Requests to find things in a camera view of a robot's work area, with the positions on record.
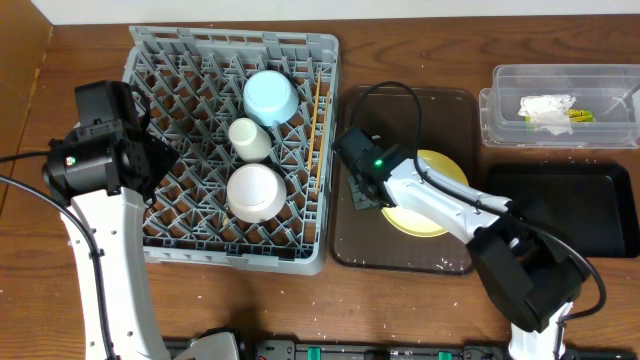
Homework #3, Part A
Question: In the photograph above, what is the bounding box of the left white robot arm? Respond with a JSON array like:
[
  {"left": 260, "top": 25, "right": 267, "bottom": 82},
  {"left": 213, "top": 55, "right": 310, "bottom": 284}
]
[{"left": 42, "top": 80, "right": 179, "bottom": 359}]

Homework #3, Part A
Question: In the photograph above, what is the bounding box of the white napkin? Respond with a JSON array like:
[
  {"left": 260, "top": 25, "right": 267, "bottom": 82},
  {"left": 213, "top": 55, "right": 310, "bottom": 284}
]
[{"left": 518, "top": 94, "right": 576, "bottom": 135}]

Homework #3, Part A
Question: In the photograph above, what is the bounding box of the dark brown serving tray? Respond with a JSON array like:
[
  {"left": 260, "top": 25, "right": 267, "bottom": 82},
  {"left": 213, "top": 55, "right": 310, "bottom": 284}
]
[{"left": 329, "top": 86, "right": 479, "bottom": 276}]

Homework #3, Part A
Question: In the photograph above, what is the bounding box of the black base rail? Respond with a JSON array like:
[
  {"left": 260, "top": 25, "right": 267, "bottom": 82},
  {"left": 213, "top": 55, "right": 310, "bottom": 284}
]
[{"left": 164, "top": 328, "right": 639, "bottom": 360}]

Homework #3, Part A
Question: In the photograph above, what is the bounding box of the yellow green snack wrapper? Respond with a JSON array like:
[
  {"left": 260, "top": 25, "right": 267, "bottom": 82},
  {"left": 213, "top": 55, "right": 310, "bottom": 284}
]
[{"left": 518, "top": 108, "right": 596, "bottom": 124}]

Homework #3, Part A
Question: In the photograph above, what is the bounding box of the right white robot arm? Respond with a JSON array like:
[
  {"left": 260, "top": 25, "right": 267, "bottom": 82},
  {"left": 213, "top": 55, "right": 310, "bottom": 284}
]
[{"left": 332, "top": 128, "right": 587, "bottom": 359}]

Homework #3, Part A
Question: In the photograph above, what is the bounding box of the clear plastic bin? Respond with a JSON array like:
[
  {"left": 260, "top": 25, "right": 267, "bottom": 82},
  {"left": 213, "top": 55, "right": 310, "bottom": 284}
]
[{"left": 479, "top": 64, "right": 639, "bottom": 149}]

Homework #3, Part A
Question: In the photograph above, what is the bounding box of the black tray bin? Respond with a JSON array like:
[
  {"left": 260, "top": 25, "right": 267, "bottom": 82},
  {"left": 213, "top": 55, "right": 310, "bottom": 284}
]
[{"left": 486, "top": 164, "right": 639, "bottom": 258}]

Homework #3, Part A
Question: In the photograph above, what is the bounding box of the yellow plate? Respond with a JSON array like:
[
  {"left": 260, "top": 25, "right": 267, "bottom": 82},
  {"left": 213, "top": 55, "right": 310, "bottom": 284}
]
[{"left": 382, "top": 150, "right": 469, "bottom": 238}]

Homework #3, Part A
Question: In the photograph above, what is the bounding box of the grey dishwasher rack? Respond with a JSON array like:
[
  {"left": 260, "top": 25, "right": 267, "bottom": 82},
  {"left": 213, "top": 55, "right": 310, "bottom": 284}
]
[{"left": 124, "top": 26, "right": 341, "bottom": 275}]

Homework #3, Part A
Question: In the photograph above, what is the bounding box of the white cup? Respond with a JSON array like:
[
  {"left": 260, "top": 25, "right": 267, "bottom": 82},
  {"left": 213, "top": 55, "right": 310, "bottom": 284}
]
[{"left": 229, "top": 118, "right": 272, "bottom": 163}]

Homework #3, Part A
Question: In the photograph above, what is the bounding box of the light blue bowl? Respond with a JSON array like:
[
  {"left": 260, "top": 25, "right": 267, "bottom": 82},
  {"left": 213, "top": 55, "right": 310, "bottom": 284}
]
[{"left": 243, "top": 70, "right": 299, "bottom": 127}]

